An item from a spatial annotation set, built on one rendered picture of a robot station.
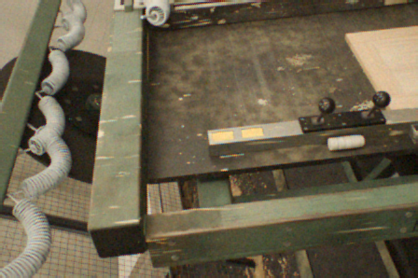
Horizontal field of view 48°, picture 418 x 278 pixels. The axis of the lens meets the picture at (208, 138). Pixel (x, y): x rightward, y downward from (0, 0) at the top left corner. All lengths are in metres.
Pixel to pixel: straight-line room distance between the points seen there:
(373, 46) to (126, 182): 0.87
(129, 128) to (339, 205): 0.49
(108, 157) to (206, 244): 0.28
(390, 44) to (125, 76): 0.78
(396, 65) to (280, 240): 0.66
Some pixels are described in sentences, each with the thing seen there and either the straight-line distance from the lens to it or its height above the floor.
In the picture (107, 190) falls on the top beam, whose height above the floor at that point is 1.93.
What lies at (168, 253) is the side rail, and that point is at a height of 1.78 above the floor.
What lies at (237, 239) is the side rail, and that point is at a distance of 0.98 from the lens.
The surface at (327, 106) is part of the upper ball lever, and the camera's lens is 1.04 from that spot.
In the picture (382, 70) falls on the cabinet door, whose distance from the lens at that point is 1.41.
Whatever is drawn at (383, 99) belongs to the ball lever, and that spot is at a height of 1.45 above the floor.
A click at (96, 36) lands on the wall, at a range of 6.86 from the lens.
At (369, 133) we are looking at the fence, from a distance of 1.20.
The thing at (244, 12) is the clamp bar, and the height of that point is 1.56.
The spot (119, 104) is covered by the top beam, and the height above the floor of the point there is 1.92.
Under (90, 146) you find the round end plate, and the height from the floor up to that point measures 1.86.
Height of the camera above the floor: 2.13
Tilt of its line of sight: 22 degrees down
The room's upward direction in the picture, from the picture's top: 73 degrees counter-clockwise
